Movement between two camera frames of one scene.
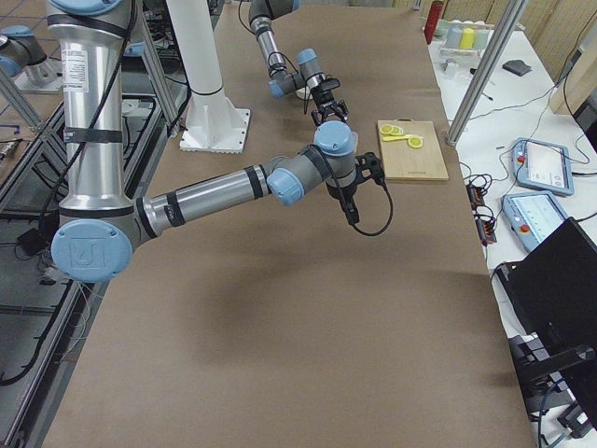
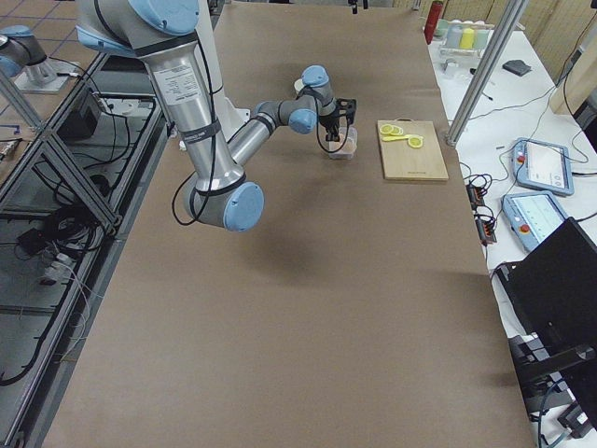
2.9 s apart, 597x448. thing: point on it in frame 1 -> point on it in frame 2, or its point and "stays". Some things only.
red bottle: x=433 y=20 stays
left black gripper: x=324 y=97 -> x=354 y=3
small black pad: x=517 y=66 stays
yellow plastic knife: x=394 y=138 stays
